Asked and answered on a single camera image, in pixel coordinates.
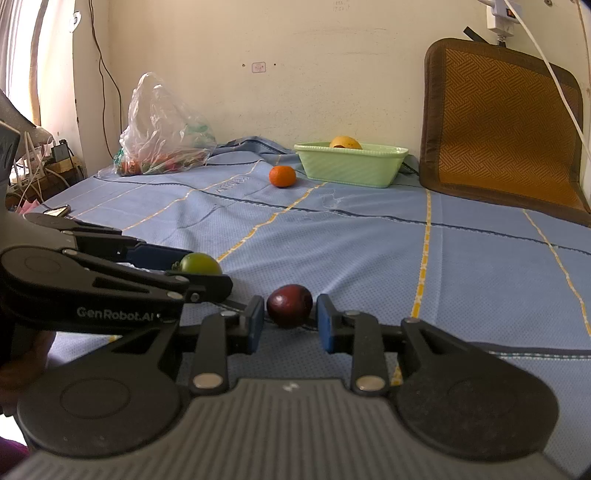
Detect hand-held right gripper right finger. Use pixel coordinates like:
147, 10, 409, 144
316, 294, 481, 396

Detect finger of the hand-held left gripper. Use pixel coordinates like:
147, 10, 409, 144
23, 212, 197, 274
60, 248, 234, 306

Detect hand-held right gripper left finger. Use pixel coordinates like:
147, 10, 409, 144
111, 295, 265, 396

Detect green round fruit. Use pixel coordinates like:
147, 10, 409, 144
172, 251, 223, 277

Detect dark red plum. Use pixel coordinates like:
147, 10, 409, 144
266, 284, 314, 329

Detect green plastic basin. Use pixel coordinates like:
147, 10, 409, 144
294, 143, 409, 188

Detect blue checked bedsheet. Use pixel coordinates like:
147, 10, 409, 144
44, 136, 591, 389

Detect wooden stand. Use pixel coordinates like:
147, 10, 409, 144
46, 157, 86, 186

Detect clear plastic bag of produce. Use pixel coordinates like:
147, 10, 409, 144
113, 72, 218, 177

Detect orange tangerine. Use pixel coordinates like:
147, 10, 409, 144
269, 165, 297, 188

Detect purple clothing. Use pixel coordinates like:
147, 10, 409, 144
0, 436, 29, 472

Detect light window curtain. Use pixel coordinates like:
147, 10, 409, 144
0, 0, 49, 127

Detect brown woven seat mat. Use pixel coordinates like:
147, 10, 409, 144
419, 38, 591, 227

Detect white power strip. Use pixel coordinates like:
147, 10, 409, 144
475, 0, 520, 46

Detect bundle of white cables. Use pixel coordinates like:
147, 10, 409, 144
9, 131, 57, 204

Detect black wall cable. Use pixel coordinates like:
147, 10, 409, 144
87, 0, 124, 139

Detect white power cable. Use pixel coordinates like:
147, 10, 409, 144
505, 0, 591, 160

